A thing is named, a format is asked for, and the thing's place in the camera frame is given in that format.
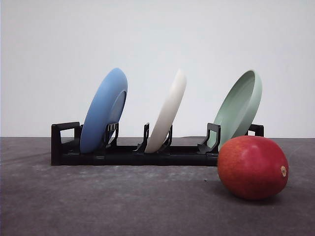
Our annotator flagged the white plate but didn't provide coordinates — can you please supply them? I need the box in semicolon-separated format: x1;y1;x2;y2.
145;69;187;153

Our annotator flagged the blue plate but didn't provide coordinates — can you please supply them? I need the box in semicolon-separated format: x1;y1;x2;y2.
80;68;128;154

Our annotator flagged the green plate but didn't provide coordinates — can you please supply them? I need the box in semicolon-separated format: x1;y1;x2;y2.
208;70;262;150

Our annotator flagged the black plastic dish rack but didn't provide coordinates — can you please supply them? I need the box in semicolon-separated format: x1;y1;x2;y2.
51;121;264;167

